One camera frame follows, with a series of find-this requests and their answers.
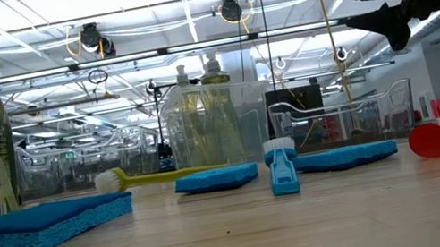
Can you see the blue sponge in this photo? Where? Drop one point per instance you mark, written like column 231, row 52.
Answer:
column 216, row 179
column 38, row 228
column 344, row 157

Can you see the blue dish brush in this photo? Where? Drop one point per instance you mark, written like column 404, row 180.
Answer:
column 284, row 176

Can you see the long ceiling light strip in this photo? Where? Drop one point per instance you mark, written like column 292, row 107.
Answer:
column 122, row 59

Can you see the yellow-green dish brush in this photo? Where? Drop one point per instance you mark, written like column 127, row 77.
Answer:
column 157, row 177

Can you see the black standing fan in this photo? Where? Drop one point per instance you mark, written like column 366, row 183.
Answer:
column 331, row 31

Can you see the red dish brush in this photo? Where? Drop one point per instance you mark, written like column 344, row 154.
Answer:
column 429, row 141

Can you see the black cabinet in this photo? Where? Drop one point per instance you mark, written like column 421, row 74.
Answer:
column 292, row 94

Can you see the translucent plastic tub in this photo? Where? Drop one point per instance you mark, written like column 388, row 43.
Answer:
column 221, row 132

